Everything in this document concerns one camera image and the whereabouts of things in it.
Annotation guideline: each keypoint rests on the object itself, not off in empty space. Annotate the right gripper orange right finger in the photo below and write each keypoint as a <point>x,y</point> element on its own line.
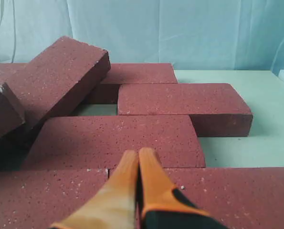
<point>164,205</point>

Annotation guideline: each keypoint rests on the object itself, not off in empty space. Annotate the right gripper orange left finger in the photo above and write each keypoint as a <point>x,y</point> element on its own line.
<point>114,205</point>

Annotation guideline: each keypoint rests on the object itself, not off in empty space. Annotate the red brick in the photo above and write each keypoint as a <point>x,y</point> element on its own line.
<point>12,114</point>
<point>7,69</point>
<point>239,198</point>
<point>35,199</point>
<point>129,73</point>
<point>58,79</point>

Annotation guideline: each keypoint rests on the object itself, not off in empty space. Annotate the red brick third row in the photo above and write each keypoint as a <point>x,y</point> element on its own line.
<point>93,142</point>

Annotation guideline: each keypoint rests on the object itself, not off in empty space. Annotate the red brick second row right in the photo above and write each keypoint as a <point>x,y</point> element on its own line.
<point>215,109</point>

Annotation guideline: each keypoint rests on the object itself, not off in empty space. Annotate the white backdrop cloth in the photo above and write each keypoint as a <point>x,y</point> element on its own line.
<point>189,34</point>

